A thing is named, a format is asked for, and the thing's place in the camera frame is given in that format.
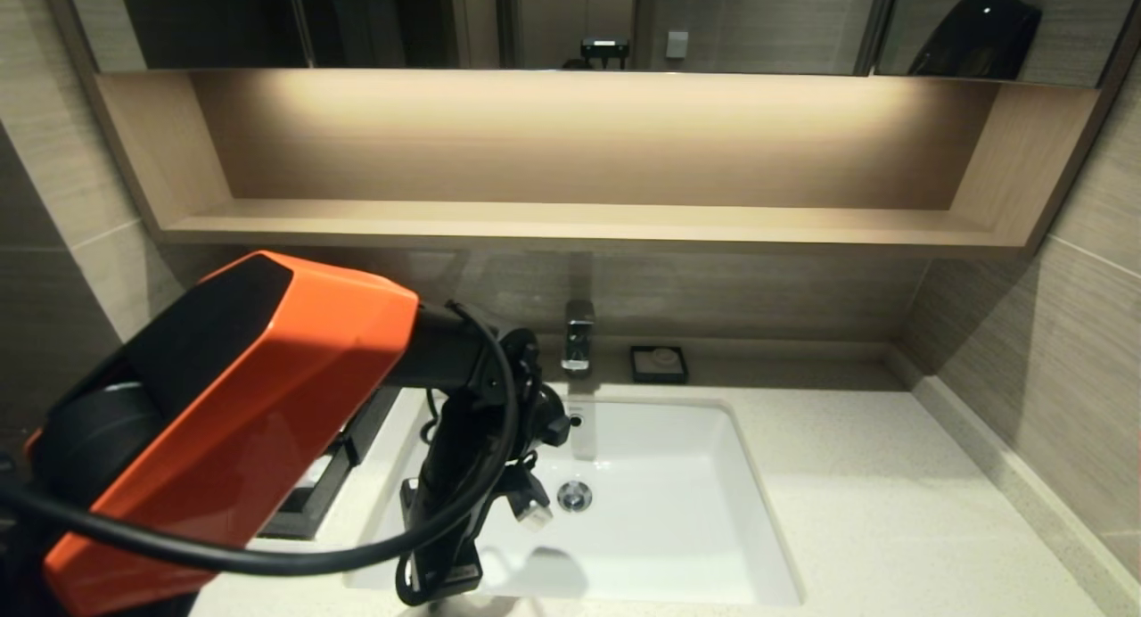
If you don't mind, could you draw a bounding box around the black soap dish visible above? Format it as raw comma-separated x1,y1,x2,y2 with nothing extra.
629,346,689,386

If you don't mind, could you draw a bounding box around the black amenity box drawer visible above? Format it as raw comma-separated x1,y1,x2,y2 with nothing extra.
257,439,359,543

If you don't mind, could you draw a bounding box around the light wooden wall shelf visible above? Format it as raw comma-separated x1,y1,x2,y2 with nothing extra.
96,69,1099,259

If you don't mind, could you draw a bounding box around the mirror cabinet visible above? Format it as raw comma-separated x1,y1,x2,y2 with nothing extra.
45,0,1141,88

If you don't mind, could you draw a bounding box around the white sink basin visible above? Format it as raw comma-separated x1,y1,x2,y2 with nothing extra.
346,392,803,607

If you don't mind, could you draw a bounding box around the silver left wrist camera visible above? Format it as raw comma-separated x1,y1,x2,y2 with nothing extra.
513,492,554,534

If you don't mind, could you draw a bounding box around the glossy black dome object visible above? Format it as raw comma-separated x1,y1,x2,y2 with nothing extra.
907,0,1042,81

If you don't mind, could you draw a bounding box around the chrome faucet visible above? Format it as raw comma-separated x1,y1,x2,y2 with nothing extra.
561,300,597,375

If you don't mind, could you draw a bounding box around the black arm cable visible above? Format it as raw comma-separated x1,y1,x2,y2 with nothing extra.
0,300,523,577

